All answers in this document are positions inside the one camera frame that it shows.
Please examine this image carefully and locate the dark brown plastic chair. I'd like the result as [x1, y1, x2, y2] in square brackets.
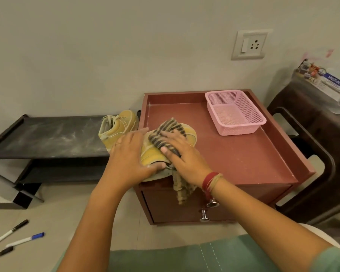
[266, 79, 340, 241]

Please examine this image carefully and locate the striped brown cleaning cloth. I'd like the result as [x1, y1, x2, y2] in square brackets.
[148, 118, 199, 206]

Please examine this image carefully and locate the white marker with blue cap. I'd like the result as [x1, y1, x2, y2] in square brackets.
[6, 232, 45, 248]

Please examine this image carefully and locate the person's left forearm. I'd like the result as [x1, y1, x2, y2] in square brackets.
[57, 178, 134, 272]

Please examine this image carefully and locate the white marker with black cap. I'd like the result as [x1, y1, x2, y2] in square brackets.
[0, 246, 14, 262]
[0, 220, 29, 248]

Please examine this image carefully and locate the person's green garment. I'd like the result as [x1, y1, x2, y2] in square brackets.
[52, 233, 340, 272]

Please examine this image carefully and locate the red thread wrist bracelet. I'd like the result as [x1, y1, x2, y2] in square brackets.
[202, 172, 224, 201]

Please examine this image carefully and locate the pink plastic mesh basket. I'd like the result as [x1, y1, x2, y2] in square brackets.
[205, 90, 267, 136]

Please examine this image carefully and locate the yellow suede sneaker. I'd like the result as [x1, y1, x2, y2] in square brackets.
[141, 123, 198, 182]
[98, 110, 139, 152]

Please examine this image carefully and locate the white wall switch socket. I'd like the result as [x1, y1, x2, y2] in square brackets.
[231, 29, 273, 60]

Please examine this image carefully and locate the person's right hand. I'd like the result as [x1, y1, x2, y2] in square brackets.
[160, 129, 213, 187]

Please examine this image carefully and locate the person's left hand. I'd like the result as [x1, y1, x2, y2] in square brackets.
[101, 127, 167, 192]

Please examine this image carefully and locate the reddish brown wooden cabinet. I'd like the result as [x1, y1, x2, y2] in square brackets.
[134, 89, 316, 226]

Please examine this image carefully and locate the person's right forearm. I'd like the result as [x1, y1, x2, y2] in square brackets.
[204, 178, 334, 272]

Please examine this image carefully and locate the clear plastic box with label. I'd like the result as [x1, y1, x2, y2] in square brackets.
[290, 49, 340, 114]

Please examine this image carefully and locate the black metal shoe rack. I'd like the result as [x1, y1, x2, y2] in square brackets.
[0, 114, 142, 210]

